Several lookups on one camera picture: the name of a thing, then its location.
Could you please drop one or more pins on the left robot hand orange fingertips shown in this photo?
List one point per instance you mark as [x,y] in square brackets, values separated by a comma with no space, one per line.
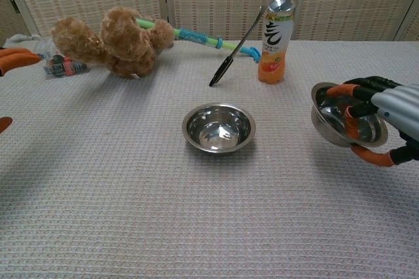
[16,58]

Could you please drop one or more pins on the orange juice bottle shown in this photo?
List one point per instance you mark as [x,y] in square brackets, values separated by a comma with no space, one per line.
[273,53]

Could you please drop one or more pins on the white woven tablecloth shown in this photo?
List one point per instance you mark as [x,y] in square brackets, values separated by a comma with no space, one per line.
[163,200]

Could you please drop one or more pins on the brown teddy bear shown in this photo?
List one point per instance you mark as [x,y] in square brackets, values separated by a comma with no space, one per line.
[124,43]

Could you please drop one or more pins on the small stainless steel bowl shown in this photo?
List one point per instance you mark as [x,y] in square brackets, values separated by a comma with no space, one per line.
[330,118]
[217,131]

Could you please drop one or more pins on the clear bag of small items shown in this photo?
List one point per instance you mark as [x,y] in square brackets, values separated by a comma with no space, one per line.
[60,66]

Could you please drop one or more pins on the green blue toy stick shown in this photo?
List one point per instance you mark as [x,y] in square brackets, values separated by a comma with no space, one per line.
[193,35]

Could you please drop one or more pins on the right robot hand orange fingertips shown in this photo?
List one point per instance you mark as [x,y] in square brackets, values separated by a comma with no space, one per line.
[399,105]

